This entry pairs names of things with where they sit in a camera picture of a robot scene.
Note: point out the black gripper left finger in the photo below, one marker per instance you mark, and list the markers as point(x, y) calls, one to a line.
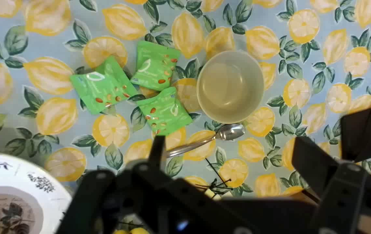
point(156, 151)

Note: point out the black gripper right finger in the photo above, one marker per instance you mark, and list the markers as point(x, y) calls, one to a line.
point(312, 157)

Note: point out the pale ceramic bowl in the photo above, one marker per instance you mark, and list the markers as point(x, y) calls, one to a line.
point(230, 86)

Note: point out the green snack packet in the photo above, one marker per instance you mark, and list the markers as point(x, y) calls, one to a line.
point(101, 86)
point(165, 112)
point(155, 65)

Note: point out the lemon print tablecloth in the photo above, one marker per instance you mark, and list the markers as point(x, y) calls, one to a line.
point(323, 108)

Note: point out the silver metal spoon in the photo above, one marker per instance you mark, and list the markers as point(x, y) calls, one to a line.
point(230, 131)

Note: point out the white floral print plate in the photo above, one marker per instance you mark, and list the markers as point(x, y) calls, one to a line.
point(2, 186)

